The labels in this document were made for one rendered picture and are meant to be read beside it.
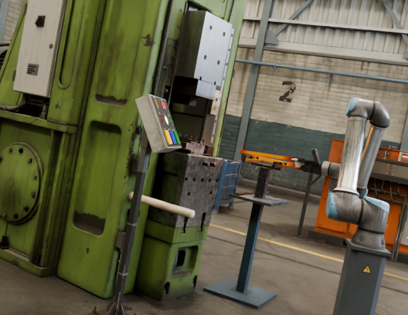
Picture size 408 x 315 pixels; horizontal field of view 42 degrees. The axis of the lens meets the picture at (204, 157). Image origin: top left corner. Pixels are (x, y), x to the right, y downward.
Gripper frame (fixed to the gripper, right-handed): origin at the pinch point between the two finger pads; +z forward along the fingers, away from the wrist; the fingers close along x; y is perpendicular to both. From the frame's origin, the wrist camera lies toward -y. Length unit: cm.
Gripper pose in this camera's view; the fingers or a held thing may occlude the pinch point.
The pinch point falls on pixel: (293, 158)
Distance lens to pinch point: 359.1
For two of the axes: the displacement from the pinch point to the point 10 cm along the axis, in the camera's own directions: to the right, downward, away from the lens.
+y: -1.9, 9.8, 0.4
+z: -8.8, -1.9, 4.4
